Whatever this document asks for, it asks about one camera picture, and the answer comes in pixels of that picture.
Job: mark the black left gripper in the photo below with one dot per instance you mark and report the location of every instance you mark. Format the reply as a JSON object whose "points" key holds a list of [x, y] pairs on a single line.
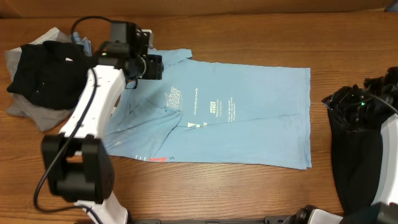
{"points": [[155, 66]]}

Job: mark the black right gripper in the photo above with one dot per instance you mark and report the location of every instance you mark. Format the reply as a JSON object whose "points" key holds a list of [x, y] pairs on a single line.
{"points": [[340, 100]]}

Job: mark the light blue printed t-shirt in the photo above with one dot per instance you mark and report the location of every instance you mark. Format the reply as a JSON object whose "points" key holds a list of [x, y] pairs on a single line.
{"points": [[215, 113]]}

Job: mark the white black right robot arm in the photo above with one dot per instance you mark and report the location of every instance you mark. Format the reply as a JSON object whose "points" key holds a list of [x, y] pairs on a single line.
{"points": [[384, 206]]}

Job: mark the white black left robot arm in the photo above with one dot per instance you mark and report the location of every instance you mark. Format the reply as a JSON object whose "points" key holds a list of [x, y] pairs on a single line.
{"points": [[77, 166]]}

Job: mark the black garment pile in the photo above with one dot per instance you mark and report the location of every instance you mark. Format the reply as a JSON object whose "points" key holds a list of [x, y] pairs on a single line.
{"points": [[356, 156]]}

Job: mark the blue folded garment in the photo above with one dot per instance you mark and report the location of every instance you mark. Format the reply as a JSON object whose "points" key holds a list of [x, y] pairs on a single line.
{"points": [[81, 42]]}

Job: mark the black folded polo shirt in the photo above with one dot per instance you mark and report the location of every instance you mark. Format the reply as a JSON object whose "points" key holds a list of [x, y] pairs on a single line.
{"points": [[51, 75]]}

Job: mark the white mesh folded garment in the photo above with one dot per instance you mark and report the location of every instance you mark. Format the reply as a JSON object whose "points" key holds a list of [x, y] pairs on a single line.
{"points": [[51, 34]]}

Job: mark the grey folded garment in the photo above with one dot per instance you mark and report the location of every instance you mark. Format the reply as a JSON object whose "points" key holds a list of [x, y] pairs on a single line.
{"points": [[44, 118]]}

